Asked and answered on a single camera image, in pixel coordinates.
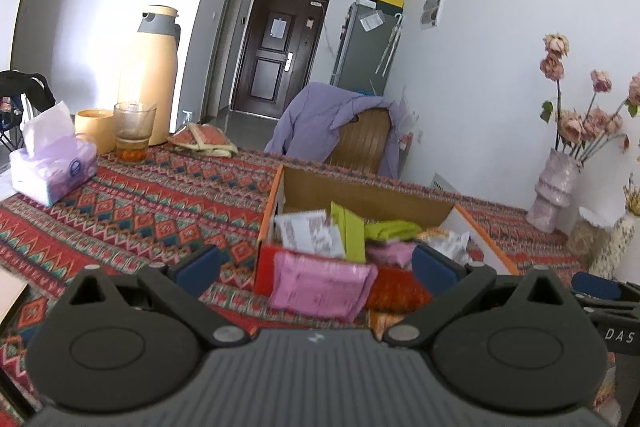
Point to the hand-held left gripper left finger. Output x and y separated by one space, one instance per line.
200 268

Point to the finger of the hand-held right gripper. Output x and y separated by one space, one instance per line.
597 285

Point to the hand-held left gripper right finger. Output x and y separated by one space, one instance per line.
435 271

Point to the red orange snack packet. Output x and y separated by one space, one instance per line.
400 292

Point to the green snack packet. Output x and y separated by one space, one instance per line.
392 230
350 229

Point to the orange cardboard box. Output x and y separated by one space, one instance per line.
380 197

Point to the white grey snack packet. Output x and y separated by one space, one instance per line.
310 232

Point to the speckled jar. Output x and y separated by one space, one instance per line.
622 249

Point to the white printed board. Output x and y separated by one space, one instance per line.
442 183

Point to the red patterned tablecloth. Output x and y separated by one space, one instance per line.
125 207

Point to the dried yellow sprigs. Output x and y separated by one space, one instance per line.
632 194

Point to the pale ribbed vase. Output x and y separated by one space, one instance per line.
554 189

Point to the folded red patterned cloth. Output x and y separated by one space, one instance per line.
202 142

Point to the wooden chair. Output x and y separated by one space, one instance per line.
362 142

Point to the glass cup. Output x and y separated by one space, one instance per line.
134 132

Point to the bunch of dried roses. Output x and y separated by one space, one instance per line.
582 124

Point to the yellow cup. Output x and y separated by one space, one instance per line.
95 132

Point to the purple tissue pack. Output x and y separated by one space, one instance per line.
55 169

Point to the purple jacket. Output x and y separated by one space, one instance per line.
315 117

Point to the pale paper sheet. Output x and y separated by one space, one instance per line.
10 294

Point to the yellow thermos jug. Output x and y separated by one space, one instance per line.
152 72

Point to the dark brown door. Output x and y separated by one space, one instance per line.
280 57

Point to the grey refrigerator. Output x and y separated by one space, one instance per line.
365 52

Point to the white umbrella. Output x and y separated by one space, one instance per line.
392 42

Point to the black bag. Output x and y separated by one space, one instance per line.
27 89

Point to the paper note on refrigerator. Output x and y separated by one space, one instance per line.
371 21

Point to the white wall panel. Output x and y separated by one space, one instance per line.
432 9

